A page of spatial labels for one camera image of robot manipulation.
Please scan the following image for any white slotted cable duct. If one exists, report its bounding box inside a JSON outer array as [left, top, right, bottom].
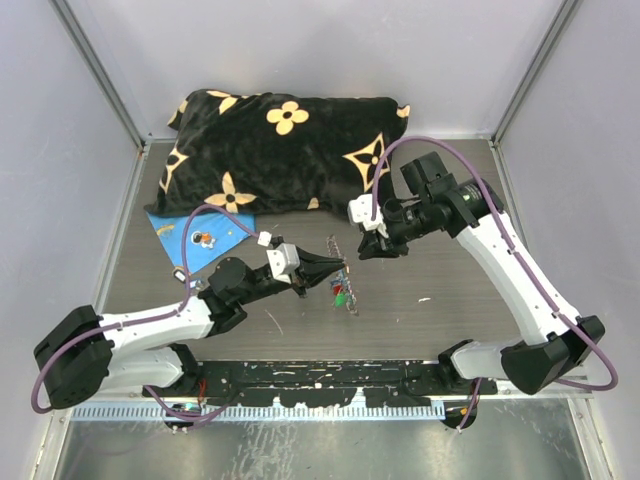
[[71, 398, 446, 422]]

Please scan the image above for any black floral plush pillow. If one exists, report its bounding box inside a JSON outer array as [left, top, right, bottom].
[[145, 89, 410, 217]]

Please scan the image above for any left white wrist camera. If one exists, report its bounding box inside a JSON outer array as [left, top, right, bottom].
[[257, 231, 301, 284]]

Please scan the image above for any blue cartoon cloth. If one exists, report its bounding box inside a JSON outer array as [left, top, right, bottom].
[[147, 212, 251, 274]]

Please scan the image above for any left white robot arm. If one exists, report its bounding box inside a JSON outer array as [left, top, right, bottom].
[[32, 243, 344, 413]]

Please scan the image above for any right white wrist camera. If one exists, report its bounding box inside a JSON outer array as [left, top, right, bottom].
[[347, 194, 389, 238]]

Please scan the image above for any purple cable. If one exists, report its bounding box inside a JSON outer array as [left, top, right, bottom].
[[30, 203, 274, 415], [368, 135, 619, 392]]

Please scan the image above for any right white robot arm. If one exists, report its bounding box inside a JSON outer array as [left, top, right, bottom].
[[348, 152, 605, 395]]

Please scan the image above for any loose blue tagged key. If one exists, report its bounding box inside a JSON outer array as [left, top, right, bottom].
[[189, 278, 205, 291]]

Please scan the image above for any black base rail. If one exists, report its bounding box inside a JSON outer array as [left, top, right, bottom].
[[154, 360, 474, 408]]

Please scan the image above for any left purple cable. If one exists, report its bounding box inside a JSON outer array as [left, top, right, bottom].
[[30, 203, 274, 415]]

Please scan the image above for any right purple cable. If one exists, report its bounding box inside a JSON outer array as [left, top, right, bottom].
[[368, 135, 619, 392]]

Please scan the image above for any green tagged key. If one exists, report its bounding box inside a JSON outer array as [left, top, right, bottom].
[[334, 294, 347, 307]]

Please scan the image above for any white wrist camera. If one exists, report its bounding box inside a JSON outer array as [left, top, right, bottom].
[[257, 231, 301, 284], [347, 194, 389, 238]]

